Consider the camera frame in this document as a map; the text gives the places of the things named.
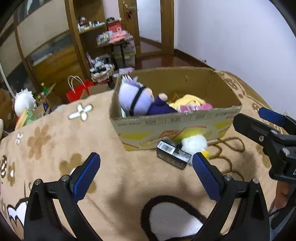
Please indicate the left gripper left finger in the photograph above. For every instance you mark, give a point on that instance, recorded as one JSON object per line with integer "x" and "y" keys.
{"x": 41, "y": 219}

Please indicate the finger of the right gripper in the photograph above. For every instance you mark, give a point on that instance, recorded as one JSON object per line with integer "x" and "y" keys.
{"x": 273, "y": 117}
{"x": 252, "y": 128}

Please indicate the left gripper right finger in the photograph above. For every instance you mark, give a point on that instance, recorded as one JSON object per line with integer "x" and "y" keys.
{"x": 251, "y": 221}

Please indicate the white fluffy pompom plush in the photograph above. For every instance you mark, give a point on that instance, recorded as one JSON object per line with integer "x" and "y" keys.
{"x": 195, "y": 144}

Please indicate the yellow duck plush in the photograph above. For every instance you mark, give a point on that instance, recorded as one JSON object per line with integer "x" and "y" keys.
{"x": 187, "y": 100}

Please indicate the pink plush toy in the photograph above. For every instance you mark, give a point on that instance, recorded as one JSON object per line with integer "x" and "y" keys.
{"x": 190, "y": 107}

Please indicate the black barcode box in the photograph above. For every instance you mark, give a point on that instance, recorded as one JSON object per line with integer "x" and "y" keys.
{"x": 173, "y": 155}

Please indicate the white-haired blindfolded plush doll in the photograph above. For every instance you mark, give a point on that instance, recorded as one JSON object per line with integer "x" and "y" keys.
{"x": 138, "y": 100}

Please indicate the person's hand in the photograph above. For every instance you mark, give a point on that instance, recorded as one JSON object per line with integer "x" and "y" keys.
{"x": 281, "y": 195}

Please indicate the green frog plush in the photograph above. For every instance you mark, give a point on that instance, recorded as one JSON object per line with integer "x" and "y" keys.
{"x": 30, "y": 117}

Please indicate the large white spiky-hair plush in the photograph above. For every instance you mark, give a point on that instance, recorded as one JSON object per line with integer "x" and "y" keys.
{"x": 24, "y": 100}

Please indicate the open cardboard box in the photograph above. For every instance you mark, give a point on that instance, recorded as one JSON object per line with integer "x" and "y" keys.
{"x": 145, "y": 132}

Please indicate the green glass bottle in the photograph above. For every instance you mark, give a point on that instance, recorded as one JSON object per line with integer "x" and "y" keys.
{"x": 45, "y": 89}

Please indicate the red paper gift bag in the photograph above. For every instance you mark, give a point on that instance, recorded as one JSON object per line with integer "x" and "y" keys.
{"x": 76, "y": 92}

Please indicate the small cardboard box with papers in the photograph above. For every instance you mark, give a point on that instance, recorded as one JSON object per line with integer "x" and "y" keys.
{"x": 123, "y": 71}

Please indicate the wooden door with glass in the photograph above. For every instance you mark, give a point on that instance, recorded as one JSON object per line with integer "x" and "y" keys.
{"x": 151, "y": 23}

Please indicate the wicker basket with clothes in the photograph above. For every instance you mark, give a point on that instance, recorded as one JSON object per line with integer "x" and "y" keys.
{"x": 101, "y": 69}

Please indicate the small black side table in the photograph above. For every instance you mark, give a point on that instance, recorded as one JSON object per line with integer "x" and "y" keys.
{"x": 122, "y": 53}

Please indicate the wooden wardrobe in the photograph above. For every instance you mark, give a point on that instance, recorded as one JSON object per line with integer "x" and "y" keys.
{"x": 37, "y": 49}

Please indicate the pink folded clothes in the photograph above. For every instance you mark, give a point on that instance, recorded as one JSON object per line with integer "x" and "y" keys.
{"x": 118, "y": 36}

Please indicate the wooden corner shelf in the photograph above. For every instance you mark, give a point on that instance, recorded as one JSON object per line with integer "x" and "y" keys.
{"x": 84, "y": 41}

